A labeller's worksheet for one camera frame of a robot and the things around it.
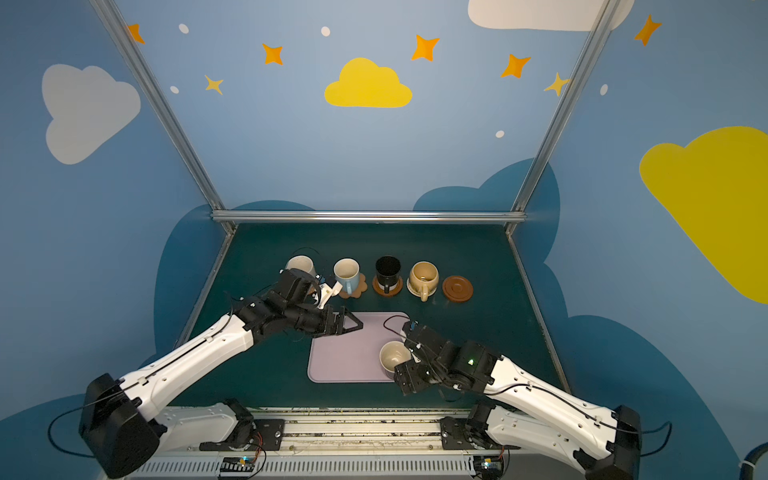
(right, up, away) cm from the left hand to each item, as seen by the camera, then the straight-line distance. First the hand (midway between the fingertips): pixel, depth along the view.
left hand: (352, 324), depth 74 cm
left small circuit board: (-29, -35, -1) cm, 46 cm away
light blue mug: (-5, +11, +25) cm, 28 cm away
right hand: (+15, -11, -1) cm, 18 cm away
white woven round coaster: (+17, +6, +29) cm, 34 cm away
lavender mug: (+10, -12, +13) cm, 20 cm away
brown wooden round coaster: (+34, +5, +29) cm, 45 cm away
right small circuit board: (+35, -35, -1) cm, 50 cm away
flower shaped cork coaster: (0, +6, +29) cm, 29 cm away
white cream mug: (-20, +15, +24) cm, 35 cm away
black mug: (+9, +12, +24) cm, 28 cm away
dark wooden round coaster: (+11, +6, +26) cm, 29 cm away
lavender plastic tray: (-1, -13, +14) cm, 19 cm away
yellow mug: (+22, +10, +28) cm, 37 cm away
